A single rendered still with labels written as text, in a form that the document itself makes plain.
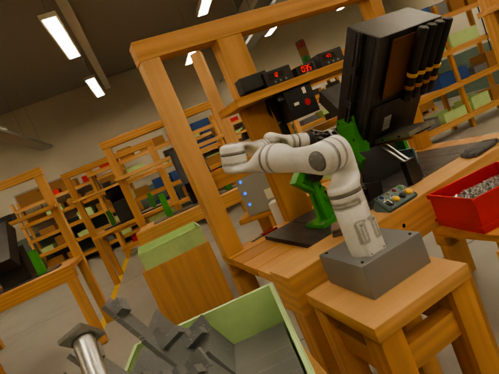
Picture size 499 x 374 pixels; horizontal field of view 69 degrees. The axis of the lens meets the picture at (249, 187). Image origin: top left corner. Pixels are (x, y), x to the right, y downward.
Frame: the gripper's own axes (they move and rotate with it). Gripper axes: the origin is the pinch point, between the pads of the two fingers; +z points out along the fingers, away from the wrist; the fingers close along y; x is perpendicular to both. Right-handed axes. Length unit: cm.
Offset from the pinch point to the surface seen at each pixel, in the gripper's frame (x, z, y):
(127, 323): -9, -101, -66
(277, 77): -11.9, -14.7, 34.8
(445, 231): -8, 5, -64
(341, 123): -7.5, 2.7, 0.4
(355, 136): -8.1, 2.8, -10.5
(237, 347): 7, -74, -73
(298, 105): -3.2, -5.8, 23.5
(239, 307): 2, -72, -65
